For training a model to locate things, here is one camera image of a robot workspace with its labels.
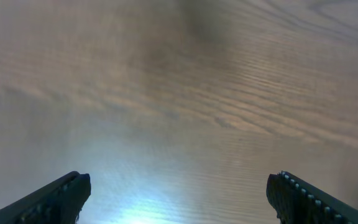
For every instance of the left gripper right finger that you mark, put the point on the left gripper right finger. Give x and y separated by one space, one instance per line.
298 202

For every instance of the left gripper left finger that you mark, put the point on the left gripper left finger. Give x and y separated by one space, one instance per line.
59 202

